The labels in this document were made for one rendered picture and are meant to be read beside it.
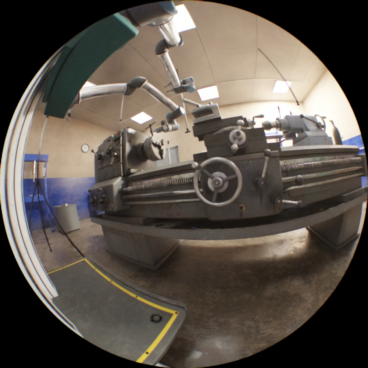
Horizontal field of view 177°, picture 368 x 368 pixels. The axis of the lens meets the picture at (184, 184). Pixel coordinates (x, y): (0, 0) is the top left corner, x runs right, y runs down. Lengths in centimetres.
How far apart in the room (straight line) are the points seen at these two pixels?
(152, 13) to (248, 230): 106
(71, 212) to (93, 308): 243
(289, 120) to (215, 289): 135
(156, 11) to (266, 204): 97
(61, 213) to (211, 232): 262
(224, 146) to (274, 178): 28
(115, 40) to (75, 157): 412
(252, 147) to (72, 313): 98
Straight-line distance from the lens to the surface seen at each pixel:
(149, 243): 101
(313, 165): 84
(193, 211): 79
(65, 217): 279
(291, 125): 112
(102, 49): 56
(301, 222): 72
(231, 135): 52
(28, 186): 414
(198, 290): 89
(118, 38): 54
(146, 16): 68
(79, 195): 429
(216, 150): 57
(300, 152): 88
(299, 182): 51
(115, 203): 100
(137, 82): 121
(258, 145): 59
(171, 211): 85
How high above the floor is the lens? 70
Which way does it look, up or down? level
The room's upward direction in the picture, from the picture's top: 7 degrees counter-clockwise
